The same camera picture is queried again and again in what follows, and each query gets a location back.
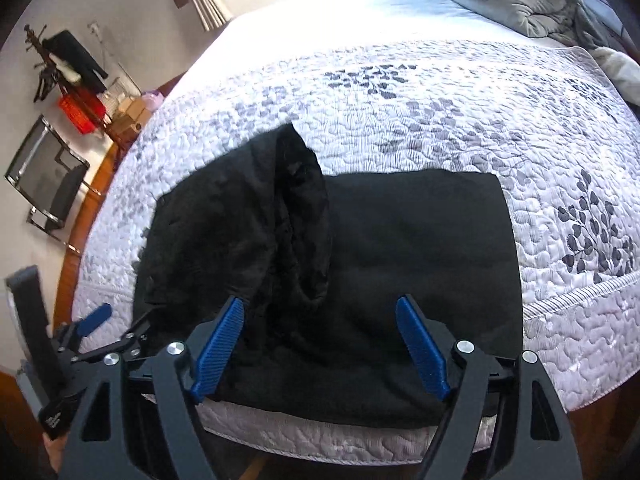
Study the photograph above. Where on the person's left hand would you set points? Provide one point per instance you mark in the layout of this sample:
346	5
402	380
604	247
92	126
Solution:
55	450

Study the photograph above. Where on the cardboard boxes pile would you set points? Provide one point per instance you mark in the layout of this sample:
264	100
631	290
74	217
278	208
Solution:
129	119

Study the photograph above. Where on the black metal frame chair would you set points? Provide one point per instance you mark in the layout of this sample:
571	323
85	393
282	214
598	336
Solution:
49	174

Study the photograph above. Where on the wooden coat rack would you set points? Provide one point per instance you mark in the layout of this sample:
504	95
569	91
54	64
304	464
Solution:
51	76

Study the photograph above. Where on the red bag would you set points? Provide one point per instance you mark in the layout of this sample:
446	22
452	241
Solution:
83	109

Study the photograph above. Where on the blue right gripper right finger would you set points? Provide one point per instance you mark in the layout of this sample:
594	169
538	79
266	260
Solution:
429	344

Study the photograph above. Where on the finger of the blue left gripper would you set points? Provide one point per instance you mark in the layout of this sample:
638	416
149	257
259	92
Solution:
86	326

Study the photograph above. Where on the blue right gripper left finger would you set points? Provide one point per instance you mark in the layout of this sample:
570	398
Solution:
211	344

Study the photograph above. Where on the white grey leaf quilt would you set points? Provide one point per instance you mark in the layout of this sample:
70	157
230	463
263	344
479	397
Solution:
390	85

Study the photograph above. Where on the black pants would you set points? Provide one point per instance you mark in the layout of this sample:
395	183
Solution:
319	262

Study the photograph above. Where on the black hanging garment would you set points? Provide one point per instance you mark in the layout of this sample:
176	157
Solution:
66	47

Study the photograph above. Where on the beige crumpled blanket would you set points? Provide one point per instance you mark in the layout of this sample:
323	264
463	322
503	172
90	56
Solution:
622	71

